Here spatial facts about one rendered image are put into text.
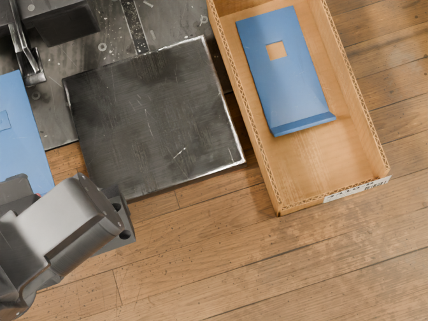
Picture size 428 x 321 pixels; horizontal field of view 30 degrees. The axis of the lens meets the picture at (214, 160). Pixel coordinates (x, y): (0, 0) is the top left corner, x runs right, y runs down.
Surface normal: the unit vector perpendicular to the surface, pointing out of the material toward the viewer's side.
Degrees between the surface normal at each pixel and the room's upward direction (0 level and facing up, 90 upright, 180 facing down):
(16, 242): 9
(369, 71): 0
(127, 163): 0
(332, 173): 0
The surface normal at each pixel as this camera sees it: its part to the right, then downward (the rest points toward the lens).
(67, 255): 0.32, 0.46
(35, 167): -0.02, -0.24
